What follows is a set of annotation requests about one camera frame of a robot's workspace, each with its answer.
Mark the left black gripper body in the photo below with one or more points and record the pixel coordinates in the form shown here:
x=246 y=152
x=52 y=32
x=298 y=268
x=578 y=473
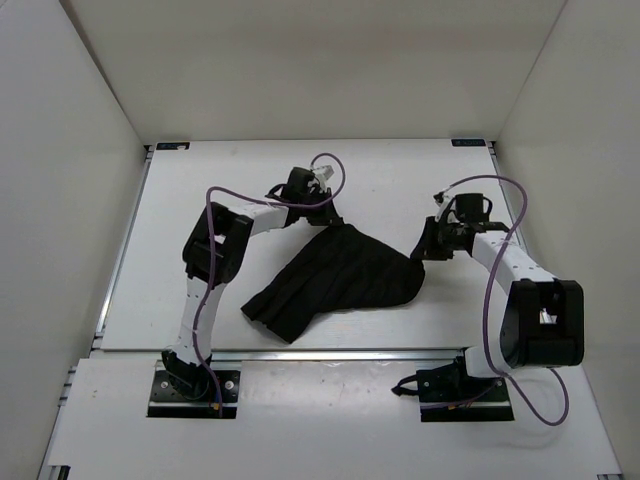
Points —
x=317 y=214

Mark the black pleated skirt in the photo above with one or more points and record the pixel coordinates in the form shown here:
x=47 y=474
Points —
x=340 y=269

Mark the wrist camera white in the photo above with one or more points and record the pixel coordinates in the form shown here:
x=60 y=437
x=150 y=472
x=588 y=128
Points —
x=322 y=175
x=442 y=199

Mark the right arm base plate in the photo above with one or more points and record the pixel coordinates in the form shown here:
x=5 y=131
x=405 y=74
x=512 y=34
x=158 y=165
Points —
x=448 y=394

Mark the aluminium table rail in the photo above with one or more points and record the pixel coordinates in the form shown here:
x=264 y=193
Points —
x=336 y=355

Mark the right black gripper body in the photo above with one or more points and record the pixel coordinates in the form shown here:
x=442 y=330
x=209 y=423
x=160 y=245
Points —
x=441 y=240

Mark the blue table label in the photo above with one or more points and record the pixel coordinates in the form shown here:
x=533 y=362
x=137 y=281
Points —
x=468 y=142
x=172 y=146

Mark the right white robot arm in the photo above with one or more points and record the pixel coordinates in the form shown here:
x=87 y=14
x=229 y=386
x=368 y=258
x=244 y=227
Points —
x=531 y=318

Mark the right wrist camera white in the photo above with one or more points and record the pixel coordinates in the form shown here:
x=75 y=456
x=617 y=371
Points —
x=442 y=199

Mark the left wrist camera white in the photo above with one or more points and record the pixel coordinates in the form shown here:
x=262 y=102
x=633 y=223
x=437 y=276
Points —
x=322 y=175

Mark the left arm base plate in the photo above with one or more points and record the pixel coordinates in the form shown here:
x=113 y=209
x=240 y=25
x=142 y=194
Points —
x=169 y=398

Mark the right blue table label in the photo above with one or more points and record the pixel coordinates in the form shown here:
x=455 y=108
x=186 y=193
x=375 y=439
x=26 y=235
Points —
x=468 y=142

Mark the left blue table label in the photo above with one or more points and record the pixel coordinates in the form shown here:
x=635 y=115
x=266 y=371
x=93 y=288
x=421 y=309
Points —
x=172 y=146

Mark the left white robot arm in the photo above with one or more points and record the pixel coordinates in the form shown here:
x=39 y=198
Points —
x=216 y=247

